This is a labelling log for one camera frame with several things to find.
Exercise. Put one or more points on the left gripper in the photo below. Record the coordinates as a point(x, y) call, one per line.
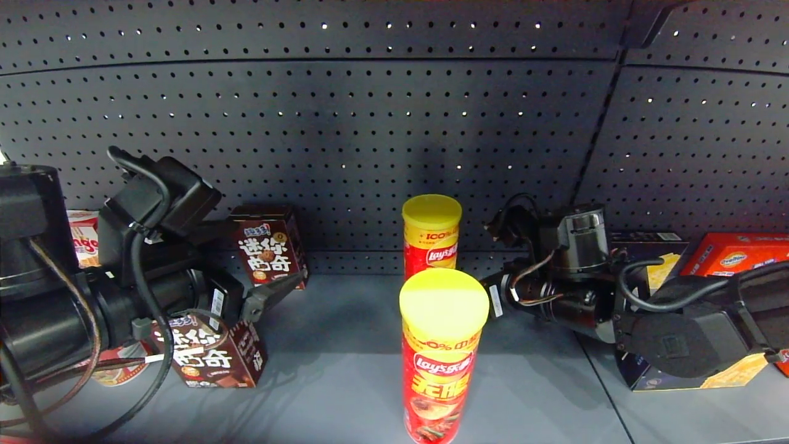
point(154, 296)

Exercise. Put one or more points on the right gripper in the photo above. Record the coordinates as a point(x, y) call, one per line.
point(573, 308)

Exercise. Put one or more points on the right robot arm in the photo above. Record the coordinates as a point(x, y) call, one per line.
point(696, 333)

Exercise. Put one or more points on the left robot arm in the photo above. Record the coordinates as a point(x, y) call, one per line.
point(31, 259)

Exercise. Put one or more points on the black shop shelf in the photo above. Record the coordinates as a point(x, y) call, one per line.
point(370, 123)

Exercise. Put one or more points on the brown cookie box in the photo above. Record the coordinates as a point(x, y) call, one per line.
point(209, 357)
point(268, 246)

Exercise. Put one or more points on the black yellow snack box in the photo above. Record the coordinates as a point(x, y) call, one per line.
point(669, 253)

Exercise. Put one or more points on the red yellow chips can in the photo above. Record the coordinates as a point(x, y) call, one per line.
point(441, 357)
point(431, 237)

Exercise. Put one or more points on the orange snack box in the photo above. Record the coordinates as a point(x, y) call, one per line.
point(739, 253)

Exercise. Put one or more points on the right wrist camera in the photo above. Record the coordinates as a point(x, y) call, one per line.
point(579, 237)

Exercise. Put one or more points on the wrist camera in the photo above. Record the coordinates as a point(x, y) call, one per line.
point(185, 191)
point(579, 237)

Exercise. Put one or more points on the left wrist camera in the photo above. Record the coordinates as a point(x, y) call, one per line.
point(185, 191)

